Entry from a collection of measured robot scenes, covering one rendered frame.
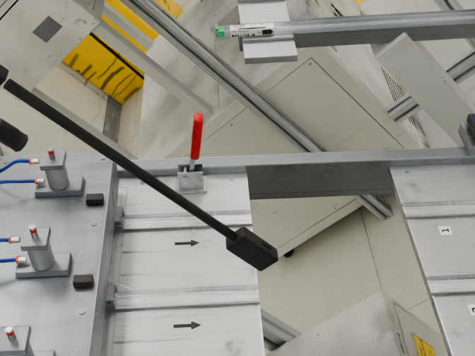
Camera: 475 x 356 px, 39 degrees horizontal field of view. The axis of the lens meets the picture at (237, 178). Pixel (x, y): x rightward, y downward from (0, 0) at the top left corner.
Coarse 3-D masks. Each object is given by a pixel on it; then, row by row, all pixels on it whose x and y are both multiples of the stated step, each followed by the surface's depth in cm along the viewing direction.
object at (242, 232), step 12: (240, 228) 56; (228, 240) 56; (240, 240) 55; (252, 240) 56; (240, 252) 56; (252, 252) 56; (264, 252) 56; (276, 252) 58; (252, 264) 57; (264, 264) 58
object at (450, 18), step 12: (468, 12) 92; (276, 24) 91; (288, 24) 91; (300, 24) 91; (312, 24) 91; (324, 24) 91; (336, 24) 91; (348, 24) 91; (360, 24) 91; (372, 24) 91; (384, 24) 91; (396, 24) 91; (408, 24) 91; (420, 24) 91; (432, 24) 91; (444, 24) 92; (216, 36) 91; (228, 36) 91
